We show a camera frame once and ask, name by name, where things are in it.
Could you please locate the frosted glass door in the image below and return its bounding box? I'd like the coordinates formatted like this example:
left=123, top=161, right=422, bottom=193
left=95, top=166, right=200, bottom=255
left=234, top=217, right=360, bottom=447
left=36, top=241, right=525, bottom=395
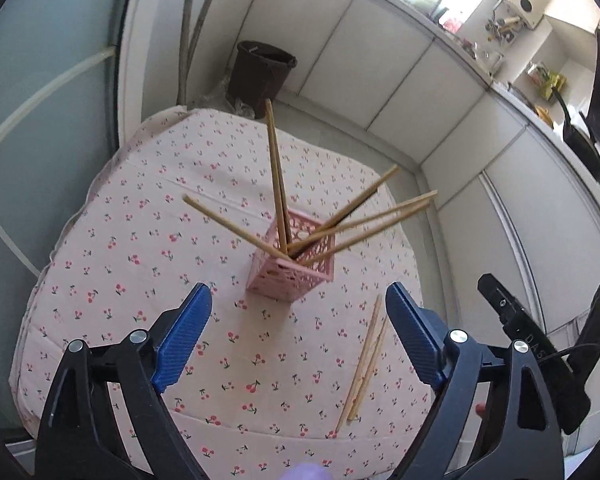
left=0, top=0, right=146, bottom=441

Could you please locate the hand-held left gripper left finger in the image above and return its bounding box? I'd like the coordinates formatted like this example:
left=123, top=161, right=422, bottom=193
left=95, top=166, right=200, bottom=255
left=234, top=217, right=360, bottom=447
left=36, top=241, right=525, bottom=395
left=35, top=282, right=214, bottom=480

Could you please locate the bamboo chopstick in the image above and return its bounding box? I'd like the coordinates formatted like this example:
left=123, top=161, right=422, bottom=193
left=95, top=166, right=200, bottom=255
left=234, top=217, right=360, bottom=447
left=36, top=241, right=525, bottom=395
left=309, top=201, right=430, bottom=265
left=264, top=99, right=290, bottom=255
left=271, top=127, right=293, bottom=256
left=182, top=194, right=288, bottom=261
left=345, top=344, right=377, bottom=425
left=300, top=190, right=438, bottom=255
left=335, top=295, right=381, bottom=435
left=353, top=315, right=388, bottom=418

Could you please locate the pink plastic lattice basket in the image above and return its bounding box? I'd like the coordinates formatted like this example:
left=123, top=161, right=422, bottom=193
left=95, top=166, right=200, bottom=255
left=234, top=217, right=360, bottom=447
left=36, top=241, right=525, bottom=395
left=246, top=210, right=337, bottom=303

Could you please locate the clear plastic bag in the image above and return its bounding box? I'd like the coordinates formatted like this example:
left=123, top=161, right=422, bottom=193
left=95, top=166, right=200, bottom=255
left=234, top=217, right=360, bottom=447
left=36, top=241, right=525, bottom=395
left=214, top=72, right=261, bottom=120

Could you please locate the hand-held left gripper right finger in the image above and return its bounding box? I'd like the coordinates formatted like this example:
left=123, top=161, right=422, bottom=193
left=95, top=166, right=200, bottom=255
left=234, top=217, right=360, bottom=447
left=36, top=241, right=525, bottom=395
left=385, top=282, right=566, bottom=480

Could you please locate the lavender cloth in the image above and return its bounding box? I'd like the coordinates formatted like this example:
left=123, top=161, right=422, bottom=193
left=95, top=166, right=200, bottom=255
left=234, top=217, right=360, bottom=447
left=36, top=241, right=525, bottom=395
left=279, top=462, right=333, bottom=480

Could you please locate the yellow green packet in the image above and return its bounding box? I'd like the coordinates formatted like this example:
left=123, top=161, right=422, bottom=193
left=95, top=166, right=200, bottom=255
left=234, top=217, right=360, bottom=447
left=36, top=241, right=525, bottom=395
left=527, top=62, right=567, bottom=101

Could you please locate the dark chopstick with gold band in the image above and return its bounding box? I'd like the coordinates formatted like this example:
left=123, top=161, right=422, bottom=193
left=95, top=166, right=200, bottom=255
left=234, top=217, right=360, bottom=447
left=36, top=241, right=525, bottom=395
left=291, top=165, right=400, bottom=252

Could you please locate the cherry print tablecloth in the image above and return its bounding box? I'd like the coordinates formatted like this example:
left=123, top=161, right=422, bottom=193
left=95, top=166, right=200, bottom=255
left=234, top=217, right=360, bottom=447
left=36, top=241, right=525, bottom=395
left=7, top=107, right=433, bottom=480

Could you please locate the white plastic tube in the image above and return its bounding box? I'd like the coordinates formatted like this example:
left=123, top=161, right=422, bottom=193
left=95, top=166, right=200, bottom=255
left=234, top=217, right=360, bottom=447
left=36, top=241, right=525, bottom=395
left=0, top=46, right=117, bottom=281

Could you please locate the brown plastic bucket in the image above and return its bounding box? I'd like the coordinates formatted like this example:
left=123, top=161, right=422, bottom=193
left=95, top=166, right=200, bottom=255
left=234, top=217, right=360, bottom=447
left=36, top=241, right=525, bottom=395
left=228, top=40, right=298, bottom=116

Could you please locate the black frying pan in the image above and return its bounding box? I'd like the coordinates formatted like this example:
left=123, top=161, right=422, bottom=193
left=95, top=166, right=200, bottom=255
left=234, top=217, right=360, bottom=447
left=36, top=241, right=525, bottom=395
left=550, top=87, right=600, bottom=183

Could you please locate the white base cabinet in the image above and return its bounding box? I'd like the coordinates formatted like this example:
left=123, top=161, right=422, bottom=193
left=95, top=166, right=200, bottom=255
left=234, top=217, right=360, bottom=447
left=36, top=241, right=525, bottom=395
left=257, top=0, right=600, bottom=341

